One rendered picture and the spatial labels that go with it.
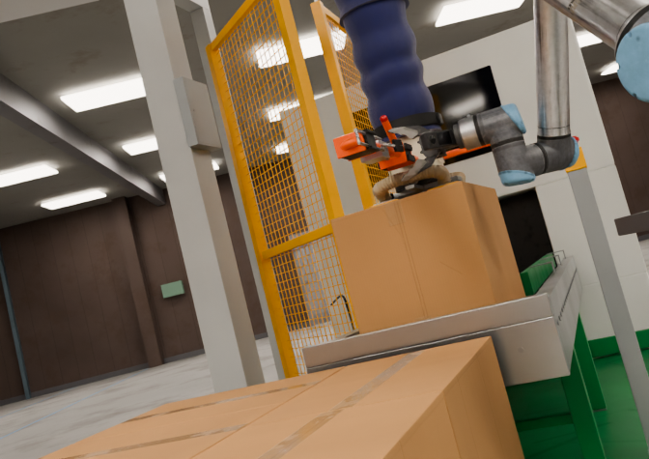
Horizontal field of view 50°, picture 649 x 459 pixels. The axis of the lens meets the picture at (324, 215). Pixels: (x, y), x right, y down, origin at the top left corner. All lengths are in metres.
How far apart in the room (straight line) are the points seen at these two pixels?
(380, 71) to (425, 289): 0.72
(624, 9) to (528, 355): 0.86
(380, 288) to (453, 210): 0.30
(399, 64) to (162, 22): 1.29
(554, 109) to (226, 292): 1.56
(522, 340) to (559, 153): 0.52
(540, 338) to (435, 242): 0.37
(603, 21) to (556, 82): 0.44
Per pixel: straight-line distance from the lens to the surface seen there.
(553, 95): 1.97
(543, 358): 1.87
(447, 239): 1.92
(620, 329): 2.42
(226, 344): 2.93
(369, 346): 1.96
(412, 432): 1.02
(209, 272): 2.93
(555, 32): 1.95
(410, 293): 1.96
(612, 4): 1.56
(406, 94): 2.21
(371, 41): 2.27
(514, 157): 1.92
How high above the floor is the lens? 0.76
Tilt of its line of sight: 6 degrees up
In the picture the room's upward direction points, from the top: 14 degrees counter-clockwise
